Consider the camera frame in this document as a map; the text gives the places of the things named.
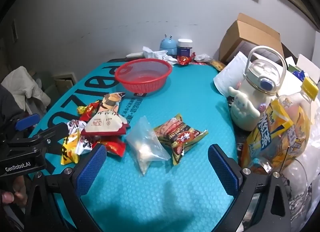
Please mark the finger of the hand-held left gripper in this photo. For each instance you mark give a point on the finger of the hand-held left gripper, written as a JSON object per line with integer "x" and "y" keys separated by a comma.
{"x": 50, "y": 134}
{"x": 26, "y": 121}

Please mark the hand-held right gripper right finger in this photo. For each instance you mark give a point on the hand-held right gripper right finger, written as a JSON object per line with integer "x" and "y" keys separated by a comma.
{"x": 222, "y": 169}

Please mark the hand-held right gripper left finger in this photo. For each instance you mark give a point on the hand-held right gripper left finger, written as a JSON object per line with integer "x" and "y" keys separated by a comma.
{"x": 91, "y": 169}

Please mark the yellow black snack packet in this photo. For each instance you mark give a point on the yellow black snack packet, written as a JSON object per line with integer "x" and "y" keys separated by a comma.
{"x": 70, "y": 151}

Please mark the large white red snack packet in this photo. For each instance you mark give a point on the large white red snack packet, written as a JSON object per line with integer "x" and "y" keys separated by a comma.
{"x": 105, "y": 124}

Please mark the red green peanut packet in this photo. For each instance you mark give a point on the red green peanut packet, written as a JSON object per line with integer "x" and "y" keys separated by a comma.
{"x": 182, "y": 139}

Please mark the clear plastic bag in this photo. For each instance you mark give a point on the clear plastic bag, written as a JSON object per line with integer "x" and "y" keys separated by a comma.
{"x": 147, "y": 144}

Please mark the red plastic basket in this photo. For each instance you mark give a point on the red plastic basket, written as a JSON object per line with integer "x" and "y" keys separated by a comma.
{"x": 142, "y": 81}

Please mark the person's left hand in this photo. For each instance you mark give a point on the person's left hand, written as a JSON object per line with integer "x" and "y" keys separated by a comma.
{"x": 20, "y": 189}

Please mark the dark grey cloth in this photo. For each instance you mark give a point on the dark grey cloth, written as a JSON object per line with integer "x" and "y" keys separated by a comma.
{"x": 10, "y": 104}

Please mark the small white snack packet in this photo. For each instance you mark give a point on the small white snack packet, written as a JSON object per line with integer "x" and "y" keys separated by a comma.
{"x": 75, "y": 126}
{"x": 86, "y": 144}

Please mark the shiny red snack packet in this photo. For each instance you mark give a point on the shiny red snack packet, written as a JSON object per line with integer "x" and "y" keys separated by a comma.
{"x": 112, "y": 147}

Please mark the white cloth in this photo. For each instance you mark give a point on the white cloth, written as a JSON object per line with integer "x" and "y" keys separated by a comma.
{"x": 22, "y": 84}

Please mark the green cushion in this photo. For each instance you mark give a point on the green cushion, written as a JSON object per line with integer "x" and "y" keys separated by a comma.
{"x": 43, "y": 81}

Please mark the beige wooden board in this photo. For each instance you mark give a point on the beige wooden board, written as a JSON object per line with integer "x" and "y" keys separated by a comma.
{"x": 63, "y": 81}

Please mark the clear glass cup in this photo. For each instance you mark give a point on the clear glass cup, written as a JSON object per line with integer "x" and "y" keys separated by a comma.
{"x": 295, "y": 179}

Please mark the yellow labelled drink bottle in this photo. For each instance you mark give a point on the yellow labelled drink bottle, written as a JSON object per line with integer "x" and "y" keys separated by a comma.
{"x": 282, "y": 126}

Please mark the teal printed table mat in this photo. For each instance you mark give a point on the teal printed table mat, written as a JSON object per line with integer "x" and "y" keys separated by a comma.
{"x": 175, "y": 96}

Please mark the white plastic bag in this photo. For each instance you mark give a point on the white plastic bag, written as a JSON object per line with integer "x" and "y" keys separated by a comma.
{"x": 313, "y": 159}

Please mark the white padded paper sheet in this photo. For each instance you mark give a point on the white padded paper sheet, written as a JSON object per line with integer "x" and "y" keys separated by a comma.
{"x": 230, "y": 76}

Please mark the golden snack packet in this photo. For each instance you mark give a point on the golden snack packet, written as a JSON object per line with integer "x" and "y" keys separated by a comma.
{"x": 217, "y": 64}

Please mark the red white flat packet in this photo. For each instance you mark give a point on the red white flat packet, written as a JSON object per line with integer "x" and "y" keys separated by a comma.
{"x": 200, "y": 62}

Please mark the crumpled white wrapper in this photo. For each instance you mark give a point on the crumpled white wrapper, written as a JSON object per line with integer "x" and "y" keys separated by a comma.
{"x": 203, "y": 58}

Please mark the white flat box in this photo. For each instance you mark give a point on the white flat box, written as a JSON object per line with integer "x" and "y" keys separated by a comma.
{"x": 135, "y": 55}

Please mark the red crumpled candy wrapper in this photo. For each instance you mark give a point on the red crumpled candy wrapper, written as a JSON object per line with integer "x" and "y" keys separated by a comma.
{"x": 183, "y": 59}

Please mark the blue jar white lid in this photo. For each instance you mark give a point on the blue jar white lid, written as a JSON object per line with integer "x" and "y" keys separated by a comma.
{"x": 185, "y": 49}

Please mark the crumpled white tissue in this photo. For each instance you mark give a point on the crumpled white tissue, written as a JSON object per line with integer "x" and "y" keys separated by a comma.
{"x": 155, "y": 53}

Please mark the blue round gadget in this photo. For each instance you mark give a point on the blue round gadget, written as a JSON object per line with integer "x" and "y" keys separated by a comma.
{"x": 168, "y": 46}

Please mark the white carton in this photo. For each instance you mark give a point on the white carton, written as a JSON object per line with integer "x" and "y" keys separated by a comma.
{"x": 307, "y": 64}

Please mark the brown cardboard box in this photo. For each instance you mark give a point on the brown cardboard box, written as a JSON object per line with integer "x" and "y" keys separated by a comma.
{"x": 250, "y": 34}

